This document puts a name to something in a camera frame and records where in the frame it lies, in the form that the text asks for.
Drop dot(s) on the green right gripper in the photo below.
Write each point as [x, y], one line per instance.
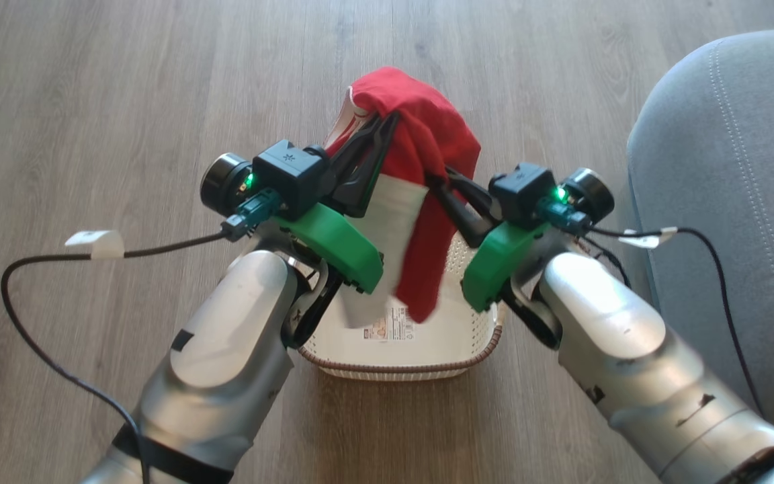
[494, 262]

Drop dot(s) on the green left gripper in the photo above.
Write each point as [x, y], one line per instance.
[336, 249]

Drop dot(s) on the red garment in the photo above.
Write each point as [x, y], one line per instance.
[427, 128]

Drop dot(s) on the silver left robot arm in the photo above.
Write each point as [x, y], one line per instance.
[226, 349]

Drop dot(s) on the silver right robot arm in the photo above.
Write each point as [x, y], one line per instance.
[629, 349]

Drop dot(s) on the white woven laundry basket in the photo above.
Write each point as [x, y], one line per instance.
[427, 351]

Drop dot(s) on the grey sofa seat cushion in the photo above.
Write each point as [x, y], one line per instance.
[729, 168]

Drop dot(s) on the black cylindrical wrist module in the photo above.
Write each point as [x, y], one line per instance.
[592, 191]
[222, 183]

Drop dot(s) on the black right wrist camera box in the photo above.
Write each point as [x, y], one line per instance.
[521, 191]

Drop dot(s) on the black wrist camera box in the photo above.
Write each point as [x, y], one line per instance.
[293, 175]
[521, 191]

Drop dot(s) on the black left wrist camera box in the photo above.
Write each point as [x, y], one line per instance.
[293, 175]

